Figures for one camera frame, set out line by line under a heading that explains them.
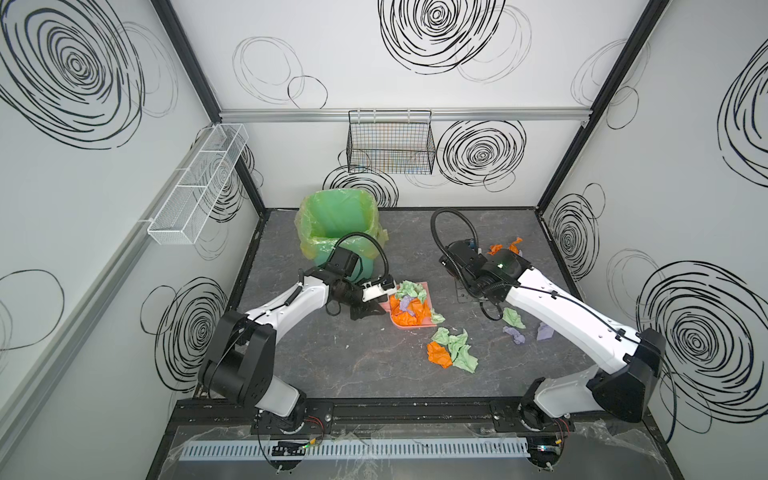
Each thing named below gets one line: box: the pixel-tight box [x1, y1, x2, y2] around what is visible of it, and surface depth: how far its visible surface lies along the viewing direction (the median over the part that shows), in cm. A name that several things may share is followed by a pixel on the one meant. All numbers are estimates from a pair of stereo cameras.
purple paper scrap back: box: [400, 295, 415, 316], surface depth 84 cm
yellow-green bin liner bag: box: [294, 188, 389, 260], surface depth 93 cm
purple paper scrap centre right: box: [502, 326, 526, 345], surface depth 88 cm
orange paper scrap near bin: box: [389, 294, 431, 326], surface depth 82 cm
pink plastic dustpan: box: [379, 281, 437, 329], surface depth 81 cm
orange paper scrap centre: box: [426, 341, 453, 369], surface depth 84 cm
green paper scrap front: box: [431, 327, 479, 374], surface depth 85 cm
